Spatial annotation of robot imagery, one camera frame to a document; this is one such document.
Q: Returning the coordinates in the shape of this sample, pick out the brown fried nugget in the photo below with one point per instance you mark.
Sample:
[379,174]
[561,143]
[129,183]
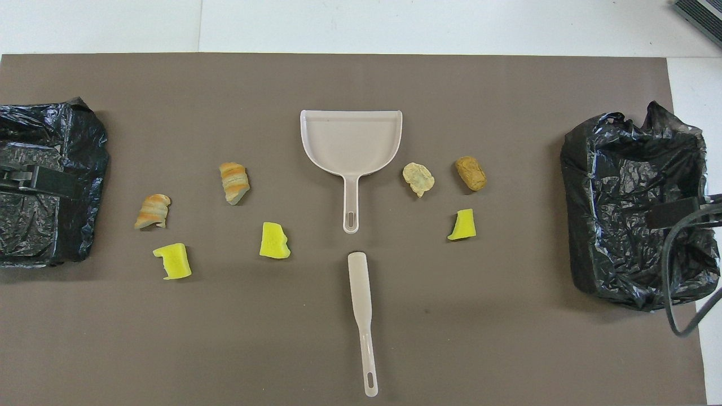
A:
[471,173]

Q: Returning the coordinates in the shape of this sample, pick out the black bag lined bin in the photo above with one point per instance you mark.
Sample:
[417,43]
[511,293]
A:
[620,169]
[73,141]

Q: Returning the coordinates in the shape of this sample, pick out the striped croissant piece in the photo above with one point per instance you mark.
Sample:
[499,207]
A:
[234,180]
[152,211]

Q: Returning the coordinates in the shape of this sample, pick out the yellow sponge piece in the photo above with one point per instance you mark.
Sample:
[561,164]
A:
[273,241]
[176,262]
[463,225]

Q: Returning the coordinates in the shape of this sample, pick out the pale beige bread chunk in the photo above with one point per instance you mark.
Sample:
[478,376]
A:
[418,177]

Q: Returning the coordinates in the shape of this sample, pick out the grey ribbed device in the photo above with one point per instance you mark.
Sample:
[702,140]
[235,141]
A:
[705,14]

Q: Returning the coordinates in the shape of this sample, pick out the beige plastic dustpan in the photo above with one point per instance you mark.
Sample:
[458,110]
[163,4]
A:
[350,141]

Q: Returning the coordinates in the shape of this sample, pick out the brown table mat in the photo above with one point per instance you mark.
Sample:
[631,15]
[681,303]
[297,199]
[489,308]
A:
[225,338]

